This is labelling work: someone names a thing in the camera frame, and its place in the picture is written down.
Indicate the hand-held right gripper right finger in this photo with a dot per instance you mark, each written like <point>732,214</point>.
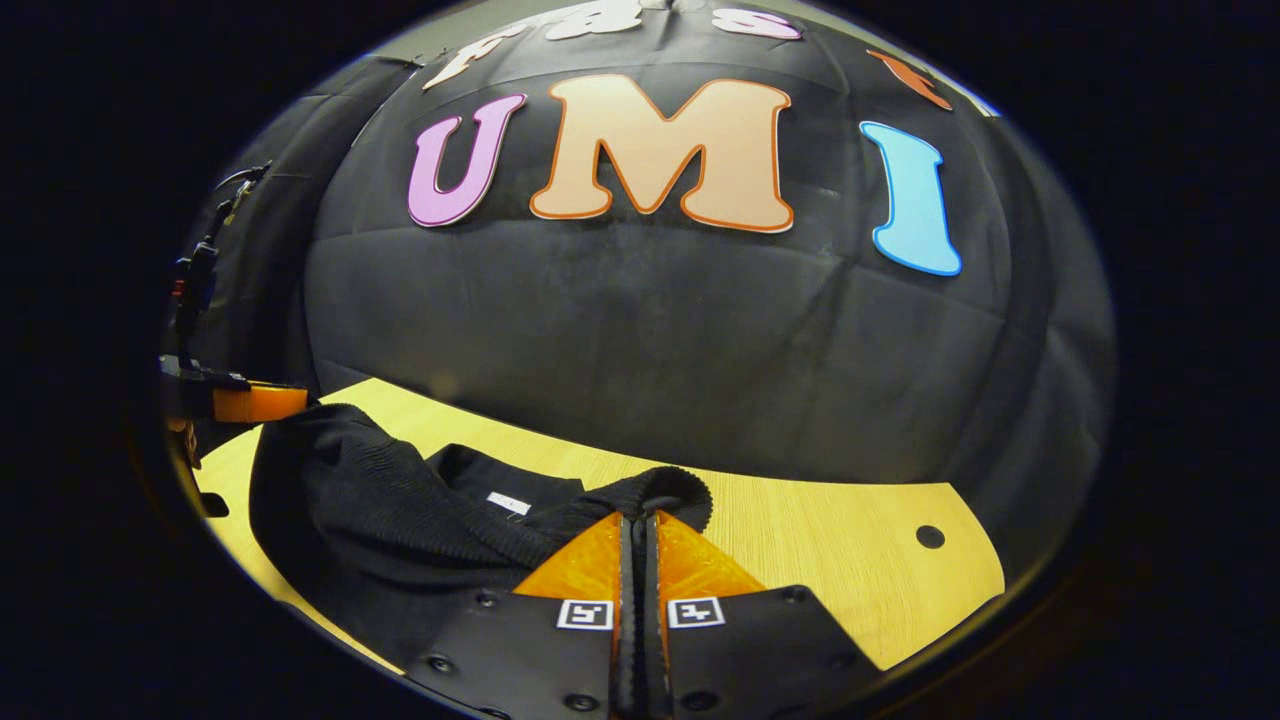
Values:
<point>740,650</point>

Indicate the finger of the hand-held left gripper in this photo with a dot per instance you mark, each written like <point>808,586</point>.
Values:
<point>260,402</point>

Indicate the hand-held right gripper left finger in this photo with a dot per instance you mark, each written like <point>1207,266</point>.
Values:
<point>540,650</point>

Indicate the black buttoned garment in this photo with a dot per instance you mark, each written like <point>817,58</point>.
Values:
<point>380,500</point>

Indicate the black backdrop cloth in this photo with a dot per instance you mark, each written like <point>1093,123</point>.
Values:
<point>650,330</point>

